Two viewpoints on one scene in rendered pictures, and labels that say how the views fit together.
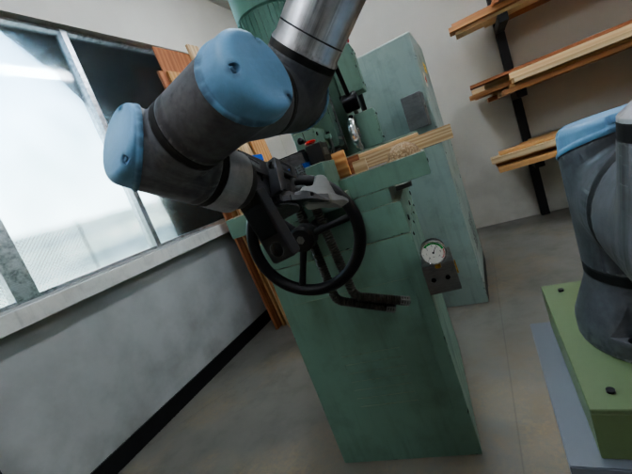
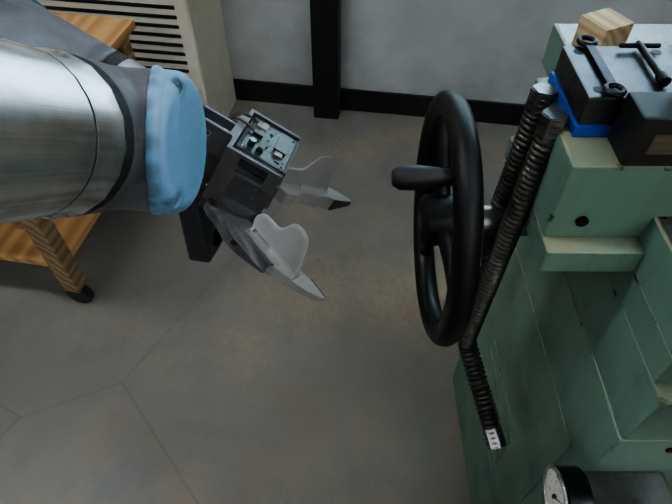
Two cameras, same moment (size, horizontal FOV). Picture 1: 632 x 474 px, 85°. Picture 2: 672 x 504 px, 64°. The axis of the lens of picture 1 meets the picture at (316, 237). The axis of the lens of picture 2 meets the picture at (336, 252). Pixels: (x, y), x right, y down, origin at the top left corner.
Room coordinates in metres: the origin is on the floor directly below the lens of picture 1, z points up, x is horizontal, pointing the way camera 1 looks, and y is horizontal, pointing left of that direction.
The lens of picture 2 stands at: (0.54, -0.34, 1.26)
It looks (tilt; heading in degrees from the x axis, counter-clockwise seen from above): 50 degrees down; 71
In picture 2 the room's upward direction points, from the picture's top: straight up
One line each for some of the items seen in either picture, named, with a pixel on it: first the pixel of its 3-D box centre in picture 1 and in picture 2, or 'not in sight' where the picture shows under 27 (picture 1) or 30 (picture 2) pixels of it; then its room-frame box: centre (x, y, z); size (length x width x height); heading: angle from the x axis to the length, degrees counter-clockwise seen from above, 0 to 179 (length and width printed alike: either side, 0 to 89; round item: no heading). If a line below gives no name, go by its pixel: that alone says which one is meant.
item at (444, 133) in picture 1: (351, 166); not in sight; (1.09, -0.18, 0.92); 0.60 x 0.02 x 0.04; 70
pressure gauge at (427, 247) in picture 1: (434, 254); (568, 498); (0.83, -0.26, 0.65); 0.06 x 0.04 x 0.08; 70
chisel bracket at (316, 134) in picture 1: (313, 144); not in sight; (1.14, -0.10, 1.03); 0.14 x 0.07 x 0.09; 160
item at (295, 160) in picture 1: (301, 158); (636, 95); (0.93, -0.04, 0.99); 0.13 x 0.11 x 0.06; 70
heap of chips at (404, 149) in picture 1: (402, 150); not in sight; (0.95, -0.30, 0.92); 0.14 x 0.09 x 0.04; 160
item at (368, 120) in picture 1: (367, 130); not in sight; (1.24, -0.30, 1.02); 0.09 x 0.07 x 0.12; 70
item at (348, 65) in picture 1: (348, 72); not in sight; (1.27, -0.30, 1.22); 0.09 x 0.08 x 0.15; 160
